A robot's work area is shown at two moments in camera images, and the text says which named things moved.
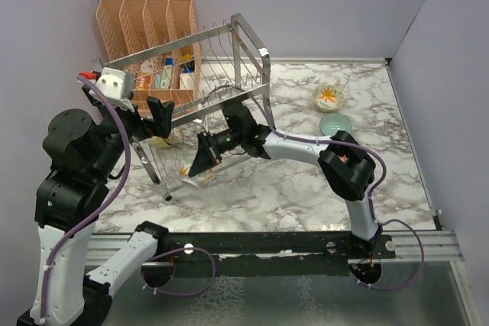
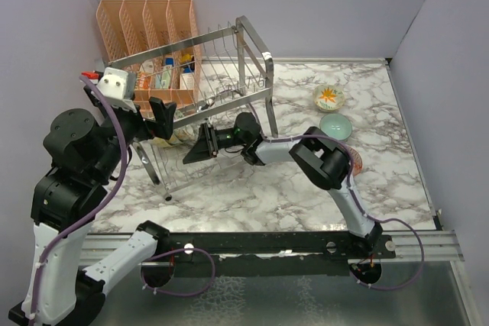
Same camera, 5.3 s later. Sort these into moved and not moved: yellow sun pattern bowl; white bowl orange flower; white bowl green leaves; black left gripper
Moved: white bowl green leaves
Not moved: yellow sun pattern bowl; black left gripper; white bowl orange flower
